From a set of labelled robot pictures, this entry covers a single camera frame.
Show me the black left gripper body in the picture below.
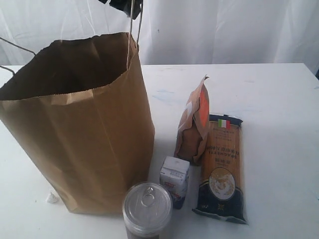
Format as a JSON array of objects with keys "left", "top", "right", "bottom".
[{"left": 99, "top": 0, "right": 144, "bottom": 20}]

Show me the large brown paper bag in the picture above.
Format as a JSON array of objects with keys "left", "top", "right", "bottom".
[{"left": 0, "top": 32, "right": 155, "bottom": 215}]

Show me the white backdrop curtain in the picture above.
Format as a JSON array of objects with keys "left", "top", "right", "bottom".
[{"left": 0, "top": 0, "right": 319, "bottom": 73}]

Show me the clear can with brown contents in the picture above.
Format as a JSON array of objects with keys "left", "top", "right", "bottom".
[{"left": 122, "top": 182, "right": 173, "bottom": 239}]

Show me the spaghetti packet with Italian flag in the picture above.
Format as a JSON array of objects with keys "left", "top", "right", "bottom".
[{"left": 192, "top": 115, "right": 247, "bottom": 225}]

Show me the white foil candy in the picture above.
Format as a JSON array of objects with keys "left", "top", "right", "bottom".
[{"left": 45, "top": 192, "right": 59, "bottom": 204}]

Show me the small white blue carton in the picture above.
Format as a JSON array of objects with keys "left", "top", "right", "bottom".
[{"left": 159, "top": 156, "right": 190, "bottom": 209}]

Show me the brown pouch with orange label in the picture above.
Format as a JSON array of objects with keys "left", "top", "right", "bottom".
[{"left": 174, "top": 76, "right": 209, "bottom": 165}]

